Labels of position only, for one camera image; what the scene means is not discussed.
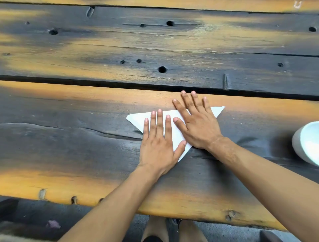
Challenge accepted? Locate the person's left leg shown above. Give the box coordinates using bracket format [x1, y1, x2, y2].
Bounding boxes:
[142, 216, 170, 242]

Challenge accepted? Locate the person's left hand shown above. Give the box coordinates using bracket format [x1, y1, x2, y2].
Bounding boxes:
[137, 109, 187, 178]

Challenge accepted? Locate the person's leg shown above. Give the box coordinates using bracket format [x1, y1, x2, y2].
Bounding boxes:
[142, 216, 170, 242]
[178, 219, 208, 242]

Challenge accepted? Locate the white paper napkin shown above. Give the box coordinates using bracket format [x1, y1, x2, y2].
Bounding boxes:
[126, 106, 225, 163]

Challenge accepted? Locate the person's right forearm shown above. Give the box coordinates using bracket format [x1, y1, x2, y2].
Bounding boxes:
[207, 136, 319, 242]

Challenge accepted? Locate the person's right hand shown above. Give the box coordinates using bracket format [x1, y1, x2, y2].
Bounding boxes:
[172, 90, 224, 150]

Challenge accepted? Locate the white ceramic bowl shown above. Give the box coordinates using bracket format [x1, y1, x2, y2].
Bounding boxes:
[292, 121, 319, 167]

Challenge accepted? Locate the person's right leg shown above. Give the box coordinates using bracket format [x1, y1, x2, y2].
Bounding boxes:
[178, 219, 208, 242]

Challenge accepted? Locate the person's left forearm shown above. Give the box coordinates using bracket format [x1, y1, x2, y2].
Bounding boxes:
[58, 166, 163, 242]

